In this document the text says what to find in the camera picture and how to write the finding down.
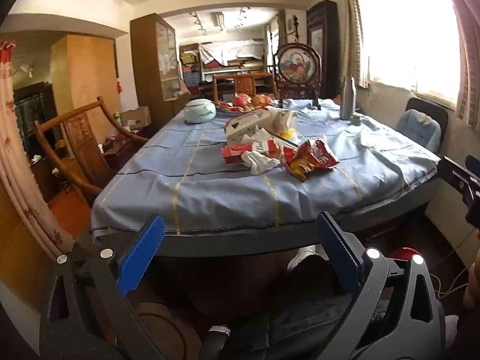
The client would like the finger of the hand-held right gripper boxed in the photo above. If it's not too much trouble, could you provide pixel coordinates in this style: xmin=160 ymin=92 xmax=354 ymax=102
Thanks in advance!
xmin=438 ymin=155 xmax=480 ymax=211

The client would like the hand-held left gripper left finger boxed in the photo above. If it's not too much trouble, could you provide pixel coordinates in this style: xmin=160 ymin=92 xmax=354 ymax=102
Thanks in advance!
xmin=39 ymin=214 xmax=167 ymax=360

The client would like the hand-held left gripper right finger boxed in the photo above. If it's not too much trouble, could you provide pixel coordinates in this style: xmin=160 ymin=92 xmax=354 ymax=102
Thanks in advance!
xmin=315 ymin=211 xmax=447 ymax=360

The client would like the red chip bag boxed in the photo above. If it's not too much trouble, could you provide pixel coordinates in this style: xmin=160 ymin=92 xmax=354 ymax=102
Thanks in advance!
xmin=281 ymin=139 xmax=341 ymax=182

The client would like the white tissue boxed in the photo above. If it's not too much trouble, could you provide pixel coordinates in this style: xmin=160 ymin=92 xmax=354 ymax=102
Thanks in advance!
xmin=241 ymin=150 xmax=282 ymax=176

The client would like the red and white cigarette carton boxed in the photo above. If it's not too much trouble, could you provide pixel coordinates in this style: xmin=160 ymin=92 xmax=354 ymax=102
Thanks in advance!
xmin=220 ymin=137 xmax=284 ymax=165

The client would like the beige paper package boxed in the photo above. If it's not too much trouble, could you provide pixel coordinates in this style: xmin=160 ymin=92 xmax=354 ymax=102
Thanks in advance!
xmin=267 ymin=107 xmax=298 ymax=132

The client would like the white and red cardboard box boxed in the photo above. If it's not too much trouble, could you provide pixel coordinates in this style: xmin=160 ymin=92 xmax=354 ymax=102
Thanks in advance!
xmin=224 ymin=108 xmax=271 ymax=144

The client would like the person's right hand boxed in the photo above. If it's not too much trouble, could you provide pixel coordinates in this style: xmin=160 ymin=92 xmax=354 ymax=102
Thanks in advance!
xmin=463 ymin=255 xmax=480 ymax=310

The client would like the white sneaker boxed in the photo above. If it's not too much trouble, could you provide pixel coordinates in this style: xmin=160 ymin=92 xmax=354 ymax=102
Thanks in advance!
xmin=287 ymin=247 xmax=319 ymax=274

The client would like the light blue chair cushion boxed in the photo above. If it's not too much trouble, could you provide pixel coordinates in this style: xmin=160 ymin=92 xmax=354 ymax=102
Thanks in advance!
xmin=395 ymin=109 xmax=441 ymax=154

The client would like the black office chair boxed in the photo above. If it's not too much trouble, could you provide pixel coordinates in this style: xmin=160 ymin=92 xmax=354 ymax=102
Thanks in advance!
xmin=405 ymin=97 xmax=449 ymax=147

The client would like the dark wooden side table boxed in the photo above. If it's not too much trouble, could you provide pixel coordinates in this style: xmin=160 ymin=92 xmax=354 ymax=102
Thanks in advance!
xmin=99 ymin=127 xmax=151 ymax=166

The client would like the person's trouser leg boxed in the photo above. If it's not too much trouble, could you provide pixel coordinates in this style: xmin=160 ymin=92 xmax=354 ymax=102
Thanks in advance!
xmin=150 ymin=245 xmax=338 ymax=331

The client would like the beige patterned window curtain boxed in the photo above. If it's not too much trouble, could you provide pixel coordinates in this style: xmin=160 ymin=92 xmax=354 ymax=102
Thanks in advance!
xmin=339 ymin=0 xmax=370 ymax=89
xmin=439 ymin=0 xmax=480 ymax=128

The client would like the curved wooden armchair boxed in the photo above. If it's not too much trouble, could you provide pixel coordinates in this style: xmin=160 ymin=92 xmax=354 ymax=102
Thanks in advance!
xmin=34 ymin=96 xmax=151 ymax=207

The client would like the grey metal thermos bottle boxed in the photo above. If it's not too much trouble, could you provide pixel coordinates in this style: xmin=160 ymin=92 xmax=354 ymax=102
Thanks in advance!
xmin=339 ymin=77 xmax=357 ymax=120

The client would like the pale green ceramic lidded jar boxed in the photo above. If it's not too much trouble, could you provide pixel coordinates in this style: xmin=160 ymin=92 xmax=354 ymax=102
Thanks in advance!
xmin=183 ymin=98 xmax=217 ymax=124

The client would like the blue rimmed fruit plate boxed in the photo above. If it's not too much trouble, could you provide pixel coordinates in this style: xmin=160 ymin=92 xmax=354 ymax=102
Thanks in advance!
xmin=215 ymin=101 xmax=278 ymax=116

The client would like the light wooden wardrobe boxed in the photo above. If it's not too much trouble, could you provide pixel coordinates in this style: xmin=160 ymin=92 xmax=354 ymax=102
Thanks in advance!
xmin=50 ymin=34 xmax=122 ymax=121

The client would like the wooden glass door cabinet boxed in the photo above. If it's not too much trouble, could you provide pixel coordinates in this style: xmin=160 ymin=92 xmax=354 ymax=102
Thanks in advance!
xmin=130 ymin=13 xmax=188 ymax=130

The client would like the round embroidered wooden table screen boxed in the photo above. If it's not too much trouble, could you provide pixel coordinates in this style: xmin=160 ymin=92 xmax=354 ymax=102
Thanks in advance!
xmin=272 ymin=15 xmax=324 ymax=110

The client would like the carved wooden chair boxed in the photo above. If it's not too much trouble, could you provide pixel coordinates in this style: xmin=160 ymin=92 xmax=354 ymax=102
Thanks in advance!
xmin=212 ymin=73 xmax=276 ymax=100

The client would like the cluttered bookshelf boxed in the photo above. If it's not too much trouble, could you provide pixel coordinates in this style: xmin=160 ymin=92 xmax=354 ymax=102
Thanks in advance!
xmin=179 ymin=39 xmax=268 ymax=91

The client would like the dark carved cabinet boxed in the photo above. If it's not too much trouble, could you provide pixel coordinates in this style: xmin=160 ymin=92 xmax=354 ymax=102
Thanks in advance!
xmin=306 ymin=0 xmax=340 ymax=98

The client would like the white cover cloth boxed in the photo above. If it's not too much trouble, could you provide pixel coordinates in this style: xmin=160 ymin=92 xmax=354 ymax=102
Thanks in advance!
xmin=198 ymin=39 xmax=265 ymax=66

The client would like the white power cable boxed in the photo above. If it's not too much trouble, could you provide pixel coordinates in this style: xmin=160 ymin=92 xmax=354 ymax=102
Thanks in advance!
xmin=427 ymin=240 xmax=473 ymax=301

